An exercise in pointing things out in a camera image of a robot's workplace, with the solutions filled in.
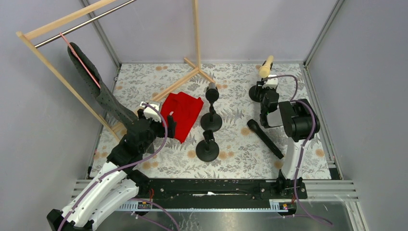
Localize metal clothes rail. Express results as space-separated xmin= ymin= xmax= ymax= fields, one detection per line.
xmin=34 ymin=0 xmax=136 ymax=48

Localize red folded shirt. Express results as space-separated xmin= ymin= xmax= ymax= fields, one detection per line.
xmin=161 ymin=92 xmax=204 ymax=143

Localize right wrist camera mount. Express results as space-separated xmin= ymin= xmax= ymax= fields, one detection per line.
xmin=262 ymin=76 xmax=279 ymax=90

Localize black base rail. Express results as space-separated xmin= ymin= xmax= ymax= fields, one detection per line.
xmin=136 ymin=178 xmax=308 ymax=209

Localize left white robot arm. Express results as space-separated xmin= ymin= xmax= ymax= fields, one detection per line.
xmin=47 ymin=115 xmax=176 ymax=231

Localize dark grey hanging garment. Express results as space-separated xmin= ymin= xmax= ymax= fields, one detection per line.
xmin=67 ymin=42 xmax=138 ymax=127

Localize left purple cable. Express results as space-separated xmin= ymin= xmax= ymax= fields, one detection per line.
xmin=57 ymin=103 xmax=168 ymax=231

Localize black mic stand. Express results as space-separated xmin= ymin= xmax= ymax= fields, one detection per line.
xmin=249 ymin=79 xmax=266 ymax=103
xmin=200 ymin=102 xmax=223 ymax=132

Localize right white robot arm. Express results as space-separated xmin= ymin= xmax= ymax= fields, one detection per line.
xmin=259 ymin=89 xmax=320 ymax=192

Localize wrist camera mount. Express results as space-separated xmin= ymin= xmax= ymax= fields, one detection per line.
xmin=262 ymin=76 xmax=279 ymax=90
xmin=140 ymin=101 xmax=162 ymax=122

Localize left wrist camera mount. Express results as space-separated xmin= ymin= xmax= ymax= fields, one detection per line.
xmin=140 ymin=101 xmax=162 ymax=122

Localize pink clothes hanger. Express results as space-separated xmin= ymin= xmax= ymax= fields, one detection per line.
xmin=59 ymin=32 xmax=101 ymax=88

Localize black mic stand corner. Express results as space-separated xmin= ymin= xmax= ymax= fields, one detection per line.
xmin=195 ymin=130 xmax=219 ymax=162

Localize beige microphone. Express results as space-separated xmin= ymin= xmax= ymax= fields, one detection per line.
xmin=258 ymin=55 xmax=274 ymax=78

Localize floral patterned mat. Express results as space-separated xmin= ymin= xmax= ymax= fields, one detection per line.
xmin=89 ymin=64 xmax=331 ymax=180

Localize wooden clothes rack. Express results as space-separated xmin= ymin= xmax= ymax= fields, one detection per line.
xmin=16 ymin=0 xmax=217 ymax=141

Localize black microphone orange tip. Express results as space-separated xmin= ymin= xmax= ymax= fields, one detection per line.
xmin=205 ymin=82 xmax=219 ymax=103

